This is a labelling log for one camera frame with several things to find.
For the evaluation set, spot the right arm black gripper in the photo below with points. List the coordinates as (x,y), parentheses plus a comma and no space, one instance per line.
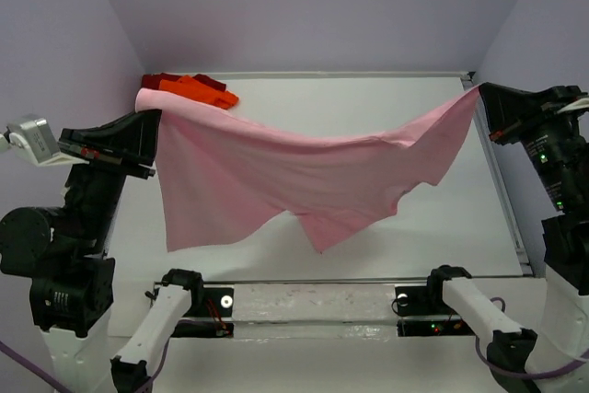
(511,110)

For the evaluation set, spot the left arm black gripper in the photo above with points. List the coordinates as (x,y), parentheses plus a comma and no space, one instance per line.
(127,139)

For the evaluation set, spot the pink t shirt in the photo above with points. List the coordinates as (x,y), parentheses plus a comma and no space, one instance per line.
(222,177)

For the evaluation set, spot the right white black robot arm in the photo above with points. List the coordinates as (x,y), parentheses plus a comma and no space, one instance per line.
(555,357)

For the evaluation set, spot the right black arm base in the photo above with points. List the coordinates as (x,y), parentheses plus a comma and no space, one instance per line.
(418,316)

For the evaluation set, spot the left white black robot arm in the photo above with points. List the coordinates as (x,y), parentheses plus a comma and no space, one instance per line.
(62,250)

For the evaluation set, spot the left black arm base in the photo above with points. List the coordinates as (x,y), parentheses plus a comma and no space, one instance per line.
(212,318)

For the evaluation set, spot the dark red folded t shirt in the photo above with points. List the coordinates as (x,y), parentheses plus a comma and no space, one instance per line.
(152,81)

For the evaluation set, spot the orange folded t shirt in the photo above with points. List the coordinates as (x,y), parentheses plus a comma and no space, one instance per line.
(199,88)

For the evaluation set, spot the aluminium table edge rail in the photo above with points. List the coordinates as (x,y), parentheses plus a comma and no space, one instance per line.
(494,235)

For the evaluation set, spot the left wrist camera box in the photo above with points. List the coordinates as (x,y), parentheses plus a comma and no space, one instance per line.
(30,137)

